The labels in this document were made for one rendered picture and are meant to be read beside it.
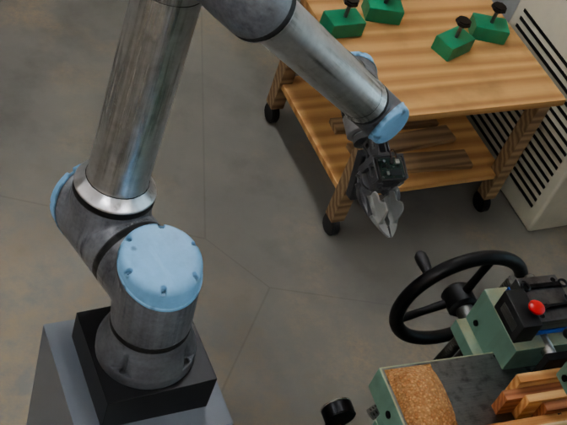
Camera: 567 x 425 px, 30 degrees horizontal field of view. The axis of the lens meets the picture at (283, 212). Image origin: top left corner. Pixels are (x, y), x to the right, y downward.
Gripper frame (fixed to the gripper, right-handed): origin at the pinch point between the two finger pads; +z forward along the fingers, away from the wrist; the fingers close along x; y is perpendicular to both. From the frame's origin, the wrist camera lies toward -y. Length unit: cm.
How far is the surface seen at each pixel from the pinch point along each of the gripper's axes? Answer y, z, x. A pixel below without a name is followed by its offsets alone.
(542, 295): 24.9, 21.7, 13.2
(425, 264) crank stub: 9.0, 9.7, 1.4
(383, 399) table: 16.0, 34.3, -17.4
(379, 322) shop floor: -90, -1, 42
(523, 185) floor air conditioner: -93, -41, 107
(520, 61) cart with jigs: -58, -68, 92
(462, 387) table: 19.1, 34.7, -3.6
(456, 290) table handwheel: 4.8, 14.4, 9.3
